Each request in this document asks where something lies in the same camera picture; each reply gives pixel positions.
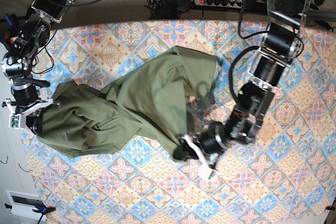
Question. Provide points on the blue orange clamp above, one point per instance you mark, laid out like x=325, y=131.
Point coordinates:
x=42, y=210
x=8, y=32

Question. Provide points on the white floor vent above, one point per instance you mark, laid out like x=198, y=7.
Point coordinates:
x=23, y=204

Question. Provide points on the blue orange clamp upper left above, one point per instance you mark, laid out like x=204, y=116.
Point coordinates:
x=8, y=32

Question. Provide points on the patterned tile tablecloth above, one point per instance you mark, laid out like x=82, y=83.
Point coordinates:
x=287, y=175

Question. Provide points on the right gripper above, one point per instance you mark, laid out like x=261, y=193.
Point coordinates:
x=25, y=99

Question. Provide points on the white power strip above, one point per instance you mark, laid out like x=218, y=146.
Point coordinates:
x=219, y=3

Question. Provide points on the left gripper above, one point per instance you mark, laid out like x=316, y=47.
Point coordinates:
x=209, y=142

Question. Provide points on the blue orange clamp lower left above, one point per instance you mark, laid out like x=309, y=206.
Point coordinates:
x=42, y=210

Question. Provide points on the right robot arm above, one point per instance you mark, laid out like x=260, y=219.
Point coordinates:
x=22, y=44

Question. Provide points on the orange clamp lower right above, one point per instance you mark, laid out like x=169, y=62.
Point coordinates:
x=330, y=208

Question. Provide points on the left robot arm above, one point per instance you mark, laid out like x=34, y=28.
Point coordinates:
x=281, y=44

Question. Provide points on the olive green t-shirt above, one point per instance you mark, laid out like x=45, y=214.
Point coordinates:
x=149, y=101

